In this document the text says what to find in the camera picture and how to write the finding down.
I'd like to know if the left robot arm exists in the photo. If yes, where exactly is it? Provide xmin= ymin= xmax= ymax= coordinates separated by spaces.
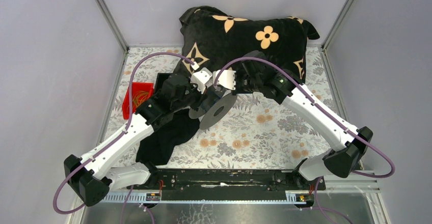
xmin=64 ymin=71 xmax=213 ymax=207

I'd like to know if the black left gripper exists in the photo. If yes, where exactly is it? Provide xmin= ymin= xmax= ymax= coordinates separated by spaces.
xmin=171 ymin=78 xmax=208 ymax=113

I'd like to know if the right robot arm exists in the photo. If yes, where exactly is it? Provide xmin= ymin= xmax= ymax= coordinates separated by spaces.
xmin=235 ymin=51 xmax=373 ymax=189

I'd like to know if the floral table mat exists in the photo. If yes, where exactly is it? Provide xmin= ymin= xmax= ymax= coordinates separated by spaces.
xmin=104 ymin=47 xmax=329 ymax=169

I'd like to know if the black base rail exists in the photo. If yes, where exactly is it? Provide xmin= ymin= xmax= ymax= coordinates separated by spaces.
xmin=133 ymin=169 xmax=326 ymax=203

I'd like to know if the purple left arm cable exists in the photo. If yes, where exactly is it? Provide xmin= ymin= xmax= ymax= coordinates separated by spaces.
xmin=52 ymin=52 xmax=200 ymax=224

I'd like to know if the green cable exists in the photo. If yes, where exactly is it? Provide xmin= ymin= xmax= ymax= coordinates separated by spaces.
xmin=129 ymin=90 xmax=151 ymax=112

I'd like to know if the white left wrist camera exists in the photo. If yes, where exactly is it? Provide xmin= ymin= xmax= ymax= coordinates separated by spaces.
xmin=190 ymin=66 xmax=213 ymax=94

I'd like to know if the black plastic box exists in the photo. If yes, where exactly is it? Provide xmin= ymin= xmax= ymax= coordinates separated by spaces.
xmin=154 ymin=73 xmax=179 ymax=97

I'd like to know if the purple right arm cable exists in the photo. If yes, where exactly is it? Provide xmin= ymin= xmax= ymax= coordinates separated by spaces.
xmin=214 ymin=57 xmax=395 ymax=224

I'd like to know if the black flower-pattern plush blanket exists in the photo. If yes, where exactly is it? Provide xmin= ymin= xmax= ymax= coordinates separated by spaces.
xmin=179 ymin=6 xmax=320 ymax=81

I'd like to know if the red plastic box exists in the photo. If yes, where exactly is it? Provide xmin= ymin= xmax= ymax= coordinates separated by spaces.
xmin=122 ymin=82 xmax=154 ymax=120

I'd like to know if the black cloth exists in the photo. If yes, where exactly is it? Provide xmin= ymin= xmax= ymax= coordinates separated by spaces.
xmin=136 ymin=109 xmax=200 ymax=166

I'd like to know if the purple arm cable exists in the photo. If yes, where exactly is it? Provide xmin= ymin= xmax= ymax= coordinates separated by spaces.
xmin=52 ymin=52 xmax=200 ymax=224
xmin=214 ymin=57 xmax=395 ymax=224

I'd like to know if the grey perforated spool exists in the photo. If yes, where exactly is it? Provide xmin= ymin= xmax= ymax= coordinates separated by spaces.
xmin=188 ymin=93 xmax=237 ymax=130

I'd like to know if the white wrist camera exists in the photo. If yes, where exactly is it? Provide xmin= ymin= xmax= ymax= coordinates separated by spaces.
xmin=212 ymin=69 xmax=236 ymax=91
xmin=190 ymin=66 xmax=213 ymax=94

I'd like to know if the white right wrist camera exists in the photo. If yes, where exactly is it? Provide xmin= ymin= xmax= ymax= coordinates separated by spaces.
xmin=212 ymin=69 xmax=236 ymax=91

